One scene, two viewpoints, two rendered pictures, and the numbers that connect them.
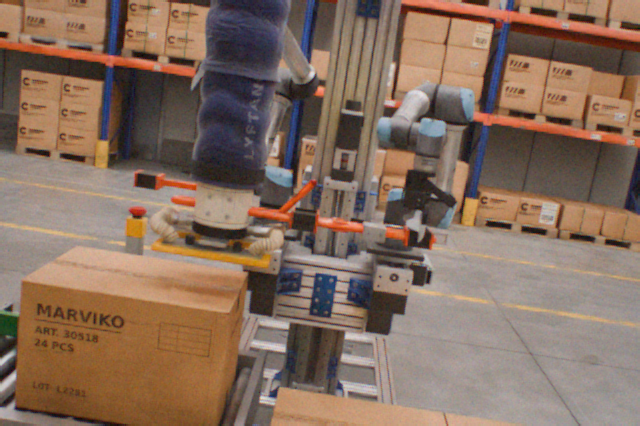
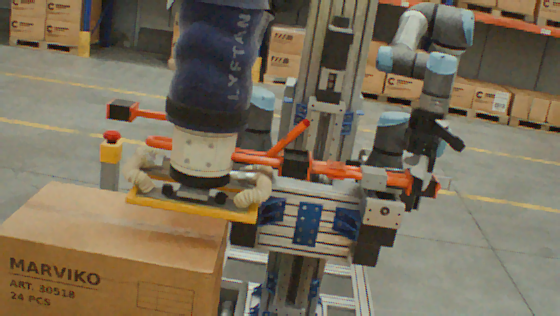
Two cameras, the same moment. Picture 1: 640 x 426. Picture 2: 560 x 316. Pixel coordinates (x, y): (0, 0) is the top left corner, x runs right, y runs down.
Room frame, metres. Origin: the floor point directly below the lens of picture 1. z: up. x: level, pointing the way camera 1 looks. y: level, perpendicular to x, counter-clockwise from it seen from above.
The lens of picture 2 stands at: (0.41, 0.11, 1.70)
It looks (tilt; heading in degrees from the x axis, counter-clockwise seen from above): 18 degrees down; 0
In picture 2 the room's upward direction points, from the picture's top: 9 degrees clockwise
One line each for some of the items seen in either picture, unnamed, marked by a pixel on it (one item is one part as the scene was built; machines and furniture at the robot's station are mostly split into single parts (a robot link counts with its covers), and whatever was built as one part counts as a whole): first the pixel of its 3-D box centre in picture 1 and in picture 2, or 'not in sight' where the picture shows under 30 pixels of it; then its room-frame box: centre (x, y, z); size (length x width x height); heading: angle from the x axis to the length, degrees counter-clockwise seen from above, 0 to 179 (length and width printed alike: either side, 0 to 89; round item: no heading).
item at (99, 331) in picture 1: (139, 334); (118, 280); (1.87, 0.52, 0.75); 0.60 x 0.40 x 0.40; 90
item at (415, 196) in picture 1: (418, 190); (423, 132); (1.88, -0.28, 1.35); 0.09 x 0.08 x 0.12; 90
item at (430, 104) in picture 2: (425, 164); (433, 103); (1.88, -0.28, 1.43); 0.08 x 0.08 x 0.05
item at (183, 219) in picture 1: (220, 227); (200, 171); (1.86, 0.30, 1.14); 0.34 x 0.25 x 0.06; 91
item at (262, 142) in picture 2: (272, 214); (253, 138); (2.43, 0.19, 1.09); 0.15 x 0.15 x 0.10
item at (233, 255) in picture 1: (213, 247); (193, 198); (1.77, 0.30, 1.10); 0.34 x 0.10 x 0.05; 91
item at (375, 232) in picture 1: (373, 232); (372, 177); (1.87, -0.16, 1.20); 0.07 x 0.07 x 0.04; 1
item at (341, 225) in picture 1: (289, 209); (276, 147); (1.99, 0.11, 1.20); 0.93 x 0.30 x 0.04; 91
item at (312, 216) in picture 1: (304, 219); (295, 163); (1.87, 0.05, 1.20); 0.10 x 0.08 x 0.06; 1
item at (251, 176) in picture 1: (227, 169); (208, 107); (1.87, 0.30, 1.32); 0.23 x 0.23 x 0.04
